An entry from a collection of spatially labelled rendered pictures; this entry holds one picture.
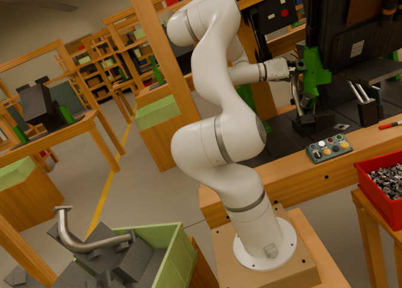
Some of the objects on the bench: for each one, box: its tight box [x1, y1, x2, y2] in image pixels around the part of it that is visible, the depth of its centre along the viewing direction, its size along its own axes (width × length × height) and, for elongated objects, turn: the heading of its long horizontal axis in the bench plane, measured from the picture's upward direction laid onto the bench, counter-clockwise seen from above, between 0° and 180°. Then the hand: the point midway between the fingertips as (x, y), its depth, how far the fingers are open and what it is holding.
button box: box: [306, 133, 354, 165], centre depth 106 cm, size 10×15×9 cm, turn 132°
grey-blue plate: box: [364, 86, 384, 119], centre depth 114 cm, size 10×2×14 cm, turn 42°
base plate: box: [236, 74, 402, 168], centre depth 132 cm, size 42×110×2 cm, turn 132°
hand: (297, 67), depth 121 cm, fingers closed on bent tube, 3 cm apart
